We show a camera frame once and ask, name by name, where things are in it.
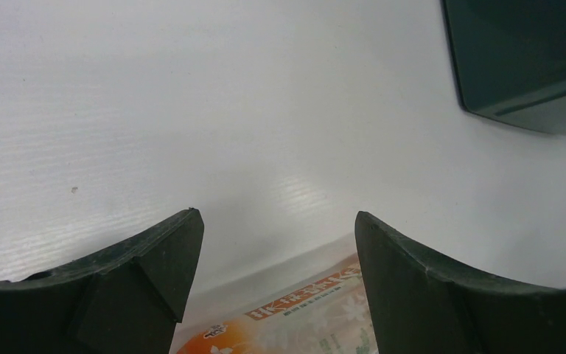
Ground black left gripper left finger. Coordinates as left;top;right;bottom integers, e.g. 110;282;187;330
0;208;204;353

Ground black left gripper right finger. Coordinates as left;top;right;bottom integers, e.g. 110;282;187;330
354;212;566;353

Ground orange drink bottle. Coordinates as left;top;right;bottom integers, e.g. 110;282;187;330
170;254;379;353

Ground dark green trash bin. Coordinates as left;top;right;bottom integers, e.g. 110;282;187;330
442;0;566;135

